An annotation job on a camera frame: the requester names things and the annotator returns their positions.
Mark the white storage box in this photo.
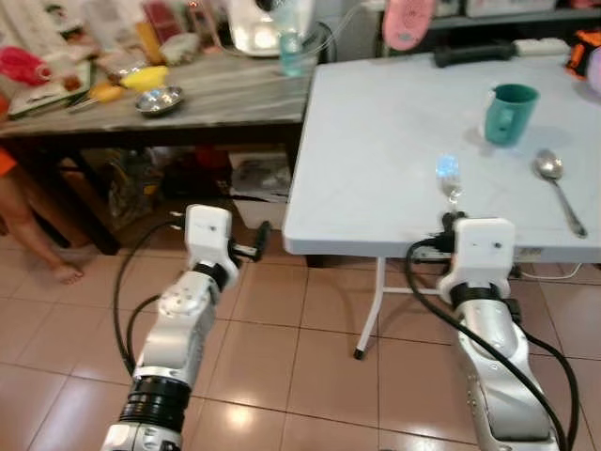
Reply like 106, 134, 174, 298
229, 150, 293, 228

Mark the white folding table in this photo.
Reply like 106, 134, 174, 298
282, 51, 601, 361

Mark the silver metal spoon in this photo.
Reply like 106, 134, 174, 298
534, 149, 589, 239

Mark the teal plastic mug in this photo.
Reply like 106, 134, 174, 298
483, 84, 541, 148

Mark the dark wooden marble-top table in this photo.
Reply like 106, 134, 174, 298
0, 49, 322, 257

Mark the small steel bowl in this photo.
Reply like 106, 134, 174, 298
134, 86, 186, 117

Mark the long black case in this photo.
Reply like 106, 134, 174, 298
433, 40, 518, 70

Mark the clear plastic bottle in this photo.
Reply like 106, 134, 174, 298
278, 26, 307, 78

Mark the yellow plastic bowl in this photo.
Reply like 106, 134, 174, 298
120, 65, 171, 93

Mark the white power strip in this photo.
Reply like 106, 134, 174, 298
512, 38, 573, 56

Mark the pink handheld fan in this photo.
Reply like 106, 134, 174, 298
382, 0, 439, 53

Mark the orange fruit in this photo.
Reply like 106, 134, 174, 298
89, 83, 124, 103

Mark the purple round bowl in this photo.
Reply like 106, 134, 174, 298
587, 47, 601, 95

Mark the white kitchen appliance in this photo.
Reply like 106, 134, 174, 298
227, 0, 316, 58

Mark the orange and black tool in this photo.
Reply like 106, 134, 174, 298
565, 29, 601, 79

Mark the person's bare leg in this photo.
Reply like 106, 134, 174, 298
0, 148, 86, 286

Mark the green cutting board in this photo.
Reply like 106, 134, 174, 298
4, 60, 97, 120

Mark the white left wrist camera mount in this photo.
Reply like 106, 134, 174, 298
184, 205, 235, 275

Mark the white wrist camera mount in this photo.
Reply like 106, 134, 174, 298
439, 218, 516, 294
184, 205, 235, 275

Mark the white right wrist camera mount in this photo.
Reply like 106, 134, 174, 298
439, 218, 516, 294

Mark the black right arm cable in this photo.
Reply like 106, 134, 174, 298
405, 238, 580, 451

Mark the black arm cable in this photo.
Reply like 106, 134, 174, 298
405, 238, 580, 451
112, 210, 190, 379

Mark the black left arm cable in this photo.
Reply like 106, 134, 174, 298
112, 210, 190, 379

